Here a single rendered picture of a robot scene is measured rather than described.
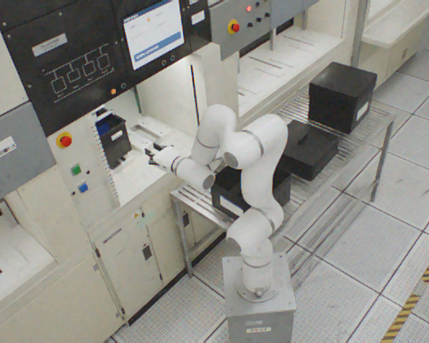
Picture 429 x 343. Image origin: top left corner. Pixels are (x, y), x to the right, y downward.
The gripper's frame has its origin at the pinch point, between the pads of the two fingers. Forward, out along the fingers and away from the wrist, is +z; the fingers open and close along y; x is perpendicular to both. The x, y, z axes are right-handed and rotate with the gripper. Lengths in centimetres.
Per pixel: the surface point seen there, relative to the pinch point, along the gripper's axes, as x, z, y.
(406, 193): -119, -63, 161
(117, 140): -14.3, 34.1, 4.1
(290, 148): -33, -23, 67
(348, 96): -18, -33, 106
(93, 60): 39.8, 13.9, -7.1
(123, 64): 32.8, 14.0, 5.1
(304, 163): -33, -35, 62
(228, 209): -37.5, -22.5, 18.5
